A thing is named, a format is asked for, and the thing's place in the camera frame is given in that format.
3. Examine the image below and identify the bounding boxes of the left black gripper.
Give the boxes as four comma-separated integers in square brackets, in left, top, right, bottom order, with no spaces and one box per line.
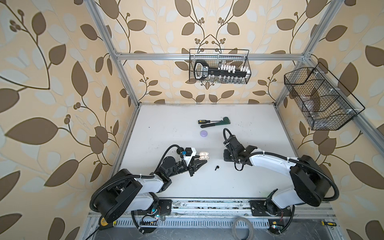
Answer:
[166,155,207,180]

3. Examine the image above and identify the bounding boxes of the white earbud charging case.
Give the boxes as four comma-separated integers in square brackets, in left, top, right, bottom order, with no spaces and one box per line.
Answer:
[199,152,210,160]

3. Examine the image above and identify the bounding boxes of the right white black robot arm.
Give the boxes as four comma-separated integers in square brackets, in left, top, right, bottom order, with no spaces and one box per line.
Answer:
[223,128,340,216]

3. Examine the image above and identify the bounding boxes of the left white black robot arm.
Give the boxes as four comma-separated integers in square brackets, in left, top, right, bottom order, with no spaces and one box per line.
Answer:
[90,145,210,223]

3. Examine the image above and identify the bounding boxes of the purple round earbud case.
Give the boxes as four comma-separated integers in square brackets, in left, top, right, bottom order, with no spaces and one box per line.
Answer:
[200,130,208,138]

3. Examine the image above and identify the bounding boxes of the black tool set in basket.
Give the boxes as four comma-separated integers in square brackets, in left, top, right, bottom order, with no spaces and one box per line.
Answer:
[192,60,252,83]

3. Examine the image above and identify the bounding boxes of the yellow tape measure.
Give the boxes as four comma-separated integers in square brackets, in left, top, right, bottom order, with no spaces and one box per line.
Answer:
[98,217,114,231]

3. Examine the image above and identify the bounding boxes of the small yellow black screwdriver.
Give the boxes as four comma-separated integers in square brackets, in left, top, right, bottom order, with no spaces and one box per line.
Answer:
[321,221,337,227]

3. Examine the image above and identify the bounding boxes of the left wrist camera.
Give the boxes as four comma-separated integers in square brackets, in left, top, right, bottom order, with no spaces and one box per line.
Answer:
[181,148,197,167]

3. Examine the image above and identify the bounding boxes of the green handled tool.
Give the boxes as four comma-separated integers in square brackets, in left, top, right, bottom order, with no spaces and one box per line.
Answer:
[200,117,231,128]

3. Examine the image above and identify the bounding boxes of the back wire basket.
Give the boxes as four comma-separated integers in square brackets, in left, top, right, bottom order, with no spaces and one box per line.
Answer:
[189,48,252,85]

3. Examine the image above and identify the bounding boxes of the side wire basket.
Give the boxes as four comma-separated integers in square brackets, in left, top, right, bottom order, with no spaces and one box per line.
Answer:
[284,63,366,131]

